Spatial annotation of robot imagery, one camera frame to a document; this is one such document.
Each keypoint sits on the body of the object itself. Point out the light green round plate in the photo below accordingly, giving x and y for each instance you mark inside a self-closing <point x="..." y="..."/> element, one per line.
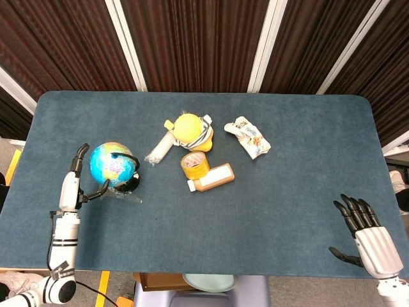
<point x="209" y="281"/>

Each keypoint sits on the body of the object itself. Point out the small blue desk globe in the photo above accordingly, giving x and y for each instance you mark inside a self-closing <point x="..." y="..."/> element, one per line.
<point x="113" y="166"/>

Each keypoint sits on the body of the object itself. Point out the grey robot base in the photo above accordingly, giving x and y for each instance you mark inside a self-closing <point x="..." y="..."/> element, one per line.
<point x="204" y="295"/>

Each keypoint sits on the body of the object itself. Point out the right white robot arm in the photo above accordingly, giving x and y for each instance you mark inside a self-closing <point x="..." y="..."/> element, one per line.
<point x="391" y="292"/>

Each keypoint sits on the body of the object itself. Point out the brown cardboard box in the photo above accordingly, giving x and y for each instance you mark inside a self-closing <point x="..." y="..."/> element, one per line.
<point x="159" y="281"/>

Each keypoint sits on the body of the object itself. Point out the clear plastic sheet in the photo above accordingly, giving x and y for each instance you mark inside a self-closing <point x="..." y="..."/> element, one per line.
<point x="124" y="195"/>

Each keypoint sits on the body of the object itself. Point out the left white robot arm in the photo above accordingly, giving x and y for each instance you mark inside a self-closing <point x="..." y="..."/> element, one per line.
<point x="60" y="256"/>

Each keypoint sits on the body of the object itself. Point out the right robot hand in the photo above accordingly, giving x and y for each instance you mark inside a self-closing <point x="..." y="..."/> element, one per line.
<point x="374" y="246"/>

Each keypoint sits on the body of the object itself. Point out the yellow plush duck toy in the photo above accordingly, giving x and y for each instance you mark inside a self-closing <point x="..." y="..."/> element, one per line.
<point x="191" y="131"/>

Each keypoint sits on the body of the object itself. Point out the yellow packing tape roll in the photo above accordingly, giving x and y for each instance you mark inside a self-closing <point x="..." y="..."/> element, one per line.
<point x="194" y="164"/>

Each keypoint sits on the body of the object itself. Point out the blue felt table mat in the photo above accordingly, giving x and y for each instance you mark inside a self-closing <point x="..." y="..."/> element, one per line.
<point x="204" y="217"/>

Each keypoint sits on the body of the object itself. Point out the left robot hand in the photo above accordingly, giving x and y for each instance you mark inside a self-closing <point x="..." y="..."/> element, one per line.
<point x="72" y="192"/>

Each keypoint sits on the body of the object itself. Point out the white plastic-wrapped roll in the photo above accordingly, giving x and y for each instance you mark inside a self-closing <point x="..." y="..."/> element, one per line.
<point x="160" y="148"/>

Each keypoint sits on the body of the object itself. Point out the white sneaker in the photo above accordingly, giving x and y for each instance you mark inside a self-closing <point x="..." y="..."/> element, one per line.
<point x="398" y="180"/>

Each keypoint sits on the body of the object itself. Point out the crumpled white snack bag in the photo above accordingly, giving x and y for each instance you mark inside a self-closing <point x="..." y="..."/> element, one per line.
<point x="247" y="136"/>

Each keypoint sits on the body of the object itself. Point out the brown medicine bottle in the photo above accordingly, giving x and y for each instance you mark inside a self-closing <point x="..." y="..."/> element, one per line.
<point x="212" y="177"/>

